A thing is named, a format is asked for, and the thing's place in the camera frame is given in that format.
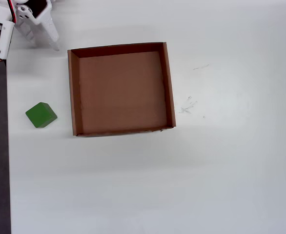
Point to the green cube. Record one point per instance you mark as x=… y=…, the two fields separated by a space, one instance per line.
x=40 y=114

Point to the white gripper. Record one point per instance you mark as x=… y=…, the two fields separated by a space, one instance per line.
x=43 y=26

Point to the brown metal table clamp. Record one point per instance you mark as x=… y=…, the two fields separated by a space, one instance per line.
x=0 y=60

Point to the brown cardboard box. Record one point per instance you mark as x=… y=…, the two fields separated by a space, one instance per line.
x=121 y=92

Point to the white gripper camera mount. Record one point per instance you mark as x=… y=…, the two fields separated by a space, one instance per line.
x=4 y=39

